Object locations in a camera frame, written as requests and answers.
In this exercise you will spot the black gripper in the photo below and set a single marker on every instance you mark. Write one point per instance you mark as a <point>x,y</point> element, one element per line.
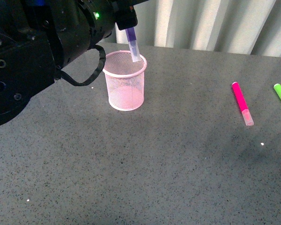
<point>103,15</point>

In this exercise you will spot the purple highlighter pen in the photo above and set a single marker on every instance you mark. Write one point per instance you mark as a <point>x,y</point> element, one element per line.
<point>133,45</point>

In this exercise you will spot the pink highlighter pen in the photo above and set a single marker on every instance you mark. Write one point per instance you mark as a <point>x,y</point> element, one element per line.
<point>242,104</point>

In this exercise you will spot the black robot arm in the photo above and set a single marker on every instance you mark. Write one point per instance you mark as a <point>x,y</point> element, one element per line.
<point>40,37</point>

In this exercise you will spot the pink mesh pen cup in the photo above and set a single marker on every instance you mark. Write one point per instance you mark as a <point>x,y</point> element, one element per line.
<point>125,80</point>

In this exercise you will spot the grey pleated curtain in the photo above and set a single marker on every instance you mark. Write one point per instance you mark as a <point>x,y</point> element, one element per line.
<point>230,26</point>

